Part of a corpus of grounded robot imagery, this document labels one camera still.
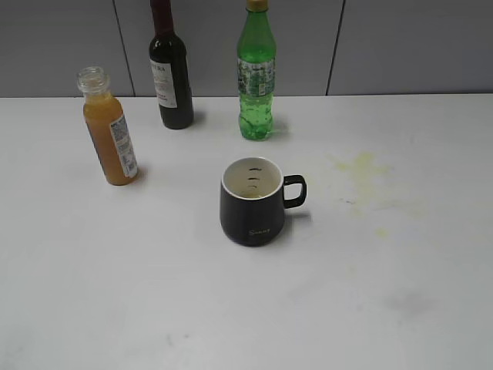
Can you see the black ceramic mug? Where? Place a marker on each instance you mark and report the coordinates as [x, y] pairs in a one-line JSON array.
[[254, 195]]

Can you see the orange juice bottle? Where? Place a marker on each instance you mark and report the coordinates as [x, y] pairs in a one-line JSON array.
[[107, 127]]

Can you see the green soda bottle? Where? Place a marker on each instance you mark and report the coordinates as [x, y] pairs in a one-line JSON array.
[[256, 67]]

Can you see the dark red wine bottle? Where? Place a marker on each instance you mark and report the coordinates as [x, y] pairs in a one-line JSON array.
[[167, 55]]

